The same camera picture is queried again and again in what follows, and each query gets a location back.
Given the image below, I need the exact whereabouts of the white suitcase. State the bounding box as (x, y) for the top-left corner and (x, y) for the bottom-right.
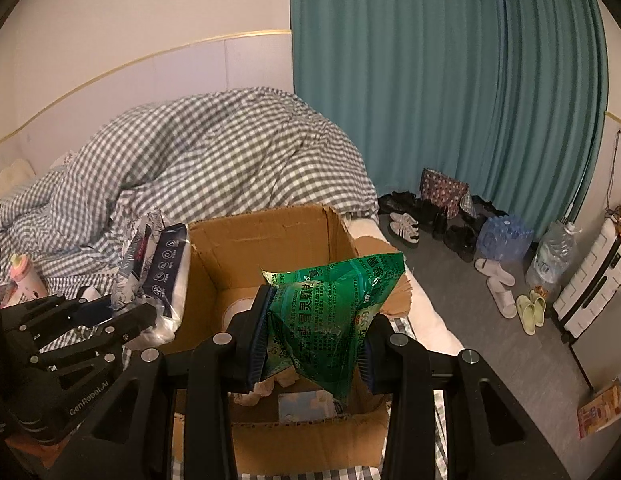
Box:
(553, 217), (621, 346)

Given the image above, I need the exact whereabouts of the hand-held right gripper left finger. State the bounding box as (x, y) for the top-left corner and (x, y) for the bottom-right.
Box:
(78, 284), (280, 480)

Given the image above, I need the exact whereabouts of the black white tissue pack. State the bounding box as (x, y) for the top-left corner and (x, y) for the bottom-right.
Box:
(110, 209), (192, 346)

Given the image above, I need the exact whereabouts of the wrapped pack of water bottles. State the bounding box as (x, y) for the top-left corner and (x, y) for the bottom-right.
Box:
(476, 213), (534, 263)

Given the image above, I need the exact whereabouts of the patterned bag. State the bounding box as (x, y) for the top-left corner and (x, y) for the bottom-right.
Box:
(420, 167), (469, 219)

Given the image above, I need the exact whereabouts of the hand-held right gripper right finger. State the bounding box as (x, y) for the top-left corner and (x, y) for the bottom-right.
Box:
(358, 314), (559, 480)

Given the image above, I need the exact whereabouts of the patterned cloth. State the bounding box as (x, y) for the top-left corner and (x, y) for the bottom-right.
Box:
(49, 151), (80, 171)

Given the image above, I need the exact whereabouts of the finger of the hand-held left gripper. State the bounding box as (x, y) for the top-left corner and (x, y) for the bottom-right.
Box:
(33, 302), (158, 366)
(3, 287), (116, 341)

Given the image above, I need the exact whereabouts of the brown cardboard box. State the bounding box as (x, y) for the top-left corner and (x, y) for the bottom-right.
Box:
(172, 203), (417, 476)

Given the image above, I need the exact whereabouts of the pink drinking bottle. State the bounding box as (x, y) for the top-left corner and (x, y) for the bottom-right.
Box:
(7, 253), (49, 309)

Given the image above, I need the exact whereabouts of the beige tissue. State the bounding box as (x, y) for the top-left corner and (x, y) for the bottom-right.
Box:
(234, 374), (302, 409)

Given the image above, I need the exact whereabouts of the white sneaker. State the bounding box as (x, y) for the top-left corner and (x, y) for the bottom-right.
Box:
(389, 211), (417, 236)
(395, 225), (422, 249)

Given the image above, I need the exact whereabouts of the grey white checkered sheet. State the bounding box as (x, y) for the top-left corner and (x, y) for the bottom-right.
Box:
(170, 310), (459, 480)

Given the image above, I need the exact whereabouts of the grey white checkered duvet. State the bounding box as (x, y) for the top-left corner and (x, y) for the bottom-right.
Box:
(0, 87), (380, 292)

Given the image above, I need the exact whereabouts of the orange printed booklet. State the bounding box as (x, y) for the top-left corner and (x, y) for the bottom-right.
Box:
(576, 377), (621, 441)

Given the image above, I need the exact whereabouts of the green slipper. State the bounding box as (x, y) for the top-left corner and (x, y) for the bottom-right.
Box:
(515, 294), (537, 336)
(529, 289), (548, 328)

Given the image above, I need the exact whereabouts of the light blue packet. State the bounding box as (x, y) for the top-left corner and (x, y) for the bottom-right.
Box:
(277, 391), (352, 424)

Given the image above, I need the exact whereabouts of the gold wall trim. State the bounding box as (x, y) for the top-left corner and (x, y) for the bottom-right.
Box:
(0, 29), (292, 151)

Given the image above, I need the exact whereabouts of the white round item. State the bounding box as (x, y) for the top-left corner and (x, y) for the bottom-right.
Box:
(221, 297), (262, 334)

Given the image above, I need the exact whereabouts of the teal curtain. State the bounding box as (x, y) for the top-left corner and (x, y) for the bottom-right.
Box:
(289, 0), (609, 272)

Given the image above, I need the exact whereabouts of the large clear water jug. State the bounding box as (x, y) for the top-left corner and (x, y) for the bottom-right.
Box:
(525, 219), (582, 301)

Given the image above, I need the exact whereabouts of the hanging cord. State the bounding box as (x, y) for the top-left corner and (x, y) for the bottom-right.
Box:
(607, 129), (621, 221)

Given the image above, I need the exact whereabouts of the dark green foil packet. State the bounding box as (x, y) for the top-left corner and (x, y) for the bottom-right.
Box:
(261, 251), (407, 406)

